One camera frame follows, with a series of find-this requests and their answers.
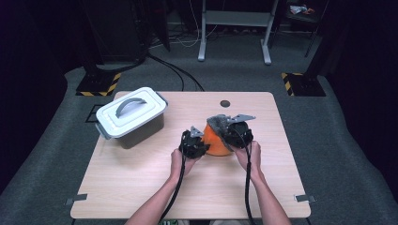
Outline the white floor cable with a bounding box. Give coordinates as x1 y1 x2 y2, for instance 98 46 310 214
173 0 220 49

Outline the person's right leg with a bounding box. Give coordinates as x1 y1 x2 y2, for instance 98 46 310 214
210 219 252 225

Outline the grey fluffy cloth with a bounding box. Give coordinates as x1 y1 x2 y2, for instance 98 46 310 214
206 113 236 153

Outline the grey plastic storage box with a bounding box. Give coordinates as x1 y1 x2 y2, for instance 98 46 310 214
116 112 166 150

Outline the black floor cable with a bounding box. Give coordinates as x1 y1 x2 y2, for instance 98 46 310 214
156 59 206 92
146 53 186 92

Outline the person's left hand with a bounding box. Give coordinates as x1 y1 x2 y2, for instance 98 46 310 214
170 148 202 185

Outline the left hand-held gripper black cable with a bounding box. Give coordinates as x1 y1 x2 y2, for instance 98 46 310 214
159 134 188 225

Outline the black yellow striped stand base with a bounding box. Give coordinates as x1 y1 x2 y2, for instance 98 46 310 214
75 71 122 98
281 72 327 98

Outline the hand-held gripper black cable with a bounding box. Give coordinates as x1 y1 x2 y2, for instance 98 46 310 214
233 126 258 225
159 134 188 225

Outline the person's right hand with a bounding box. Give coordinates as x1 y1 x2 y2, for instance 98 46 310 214
233 140 263 185

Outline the orange plush toy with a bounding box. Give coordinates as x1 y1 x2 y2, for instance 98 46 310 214
201 123 234 158

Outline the right hand-held gripper black cable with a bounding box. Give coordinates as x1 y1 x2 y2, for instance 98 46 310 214
233 126 258 225

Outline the grey tape strip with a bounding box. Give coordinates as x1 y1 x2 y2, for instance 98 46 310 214
65 193 88 206
294 194 316 203

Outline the white and orange small clutter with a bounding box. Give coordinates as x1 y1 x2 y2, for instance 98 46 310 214
289 4 315 16

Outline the white metal desk frame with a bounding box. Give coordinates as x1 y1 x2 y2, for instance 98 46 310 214
197 0 280 66

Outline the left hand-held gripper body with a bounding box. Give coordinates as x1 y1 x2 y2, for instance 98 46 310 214
178 126 211 159

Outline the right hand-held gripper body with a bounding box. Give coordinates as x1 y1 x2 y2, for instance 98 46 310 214
222 113 257 150

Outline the dark cabinet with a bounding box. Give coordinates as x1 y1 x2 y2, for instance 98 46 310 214
79 0 149 64

